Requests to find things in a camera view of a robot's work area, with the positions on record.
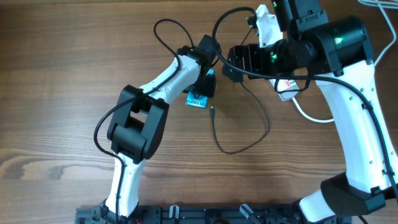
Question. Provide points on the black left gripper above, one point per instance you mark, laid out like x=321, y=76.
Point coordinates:
x=208, y=90

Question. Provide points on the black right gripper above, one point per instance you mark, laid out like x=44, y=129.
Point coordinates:
x=250, y=53

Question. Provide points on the cyan Galaxy smartphone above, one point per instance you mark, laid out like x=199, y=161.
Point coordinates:
x=198, y=102

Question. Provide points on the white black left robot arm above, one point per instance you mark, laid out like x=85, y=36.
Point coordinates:
x=139, y=118

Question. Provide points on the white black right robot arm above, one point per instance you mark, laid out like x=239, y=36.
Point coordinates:
x=339, y=58

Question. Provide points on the white power strip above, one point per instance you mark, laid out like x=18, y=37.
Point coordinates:
x=289, y=89

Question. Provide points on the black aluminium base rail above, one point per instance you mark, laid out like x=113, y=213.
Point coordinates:
x=282, y=213

